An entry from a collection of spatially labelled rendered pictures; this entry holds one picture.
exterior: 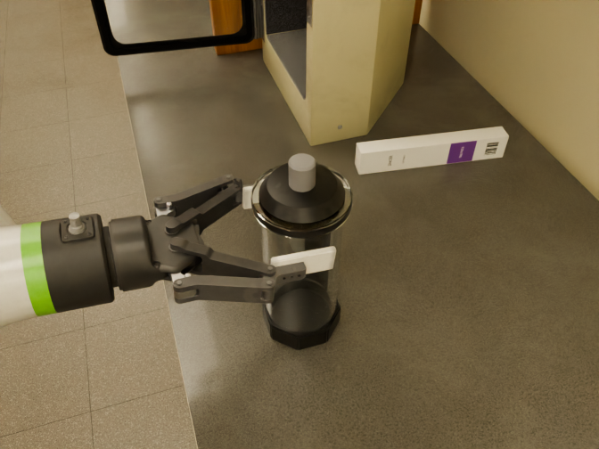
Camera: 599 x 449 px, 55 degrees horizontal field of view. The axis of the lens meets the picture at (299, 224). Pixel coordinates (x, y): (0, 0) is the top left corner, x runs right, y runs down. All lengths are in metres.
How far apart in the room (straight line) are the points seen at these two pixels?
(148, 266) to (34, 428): 1.35
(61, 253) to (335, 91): 0.58
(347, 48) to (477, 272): 0.40
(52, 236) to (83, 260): 0.04
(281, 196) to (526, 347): 0.39
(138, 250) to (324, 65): 0.50
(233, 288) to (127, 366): 1.36
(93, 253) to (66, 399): 1.36
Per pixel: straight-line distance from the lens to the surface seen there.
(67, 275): 0.57
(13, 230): 0.60
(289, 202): 0.58
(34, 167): 2.72
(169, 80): 1.26
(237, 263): 0.58
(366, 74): 1.00
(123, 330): 1.99
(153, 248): 0.60
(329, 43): 0.95
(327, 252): 0.60
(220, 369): 0.75
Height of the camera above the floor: 1.58
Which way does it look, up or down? 45 degrees down
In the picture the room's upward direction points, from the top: straight up
